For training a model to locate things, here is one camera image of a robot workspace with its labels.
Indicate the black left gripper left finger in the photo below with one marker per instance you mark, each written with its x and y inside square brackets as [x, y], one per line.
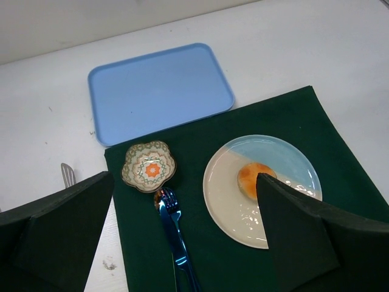
[49, 244]

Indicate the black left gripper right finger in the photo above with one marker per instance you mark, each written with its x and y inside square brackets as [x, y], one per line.
[316, 246]

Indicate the stainless steel serving tongs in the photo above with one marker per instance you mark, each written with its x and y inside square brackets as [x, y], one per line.
[68, 175]

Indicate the round golden bread bun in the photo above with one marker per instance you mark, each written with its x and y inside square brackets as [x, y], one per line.
[247, 176]

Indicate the beige and blue ceramic plate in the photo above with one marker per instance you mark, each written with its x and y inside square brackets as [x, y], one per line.
[235, 213]

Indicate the dark green cloth placemat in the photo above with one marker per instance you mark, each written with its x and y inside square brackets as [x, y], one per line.
[220, 263]

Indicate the shiny blue metal fork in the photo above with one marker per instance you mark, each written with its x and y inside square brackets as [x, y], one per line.
[170, 214]

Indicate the flower-shaped patterned small bowl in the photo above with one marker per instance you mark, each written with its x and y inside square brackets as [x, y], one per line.
[148, 166]

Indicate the light blue plastic tray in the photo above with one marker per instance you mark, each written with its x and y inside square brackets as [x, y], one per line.
[149, 93]

